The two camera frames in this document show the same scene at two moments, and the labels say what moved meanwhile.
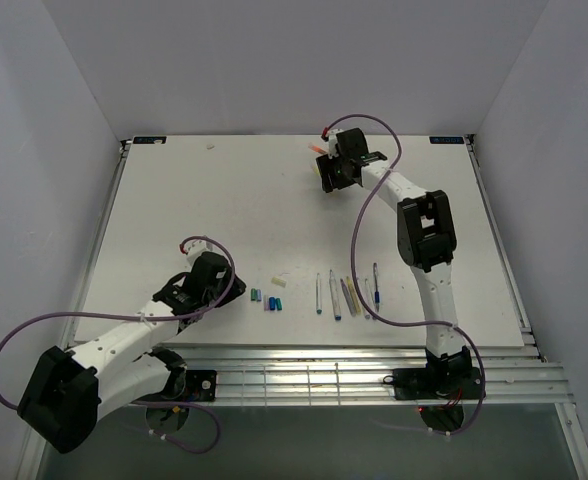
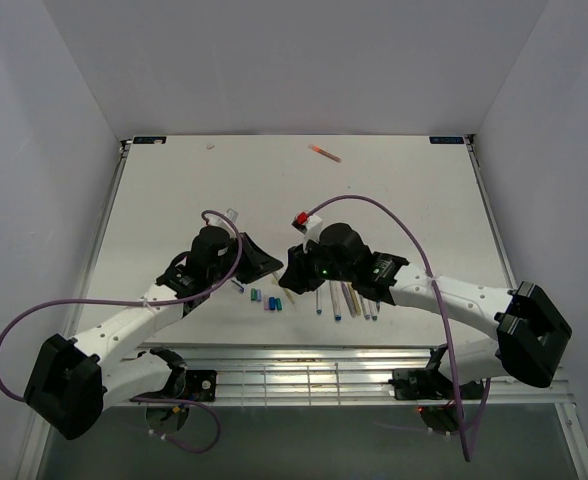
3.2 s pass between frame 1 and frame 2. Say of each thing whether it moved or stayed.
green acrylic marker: stayed
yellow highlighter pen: stayed
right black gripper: moved
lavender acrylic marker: stayed
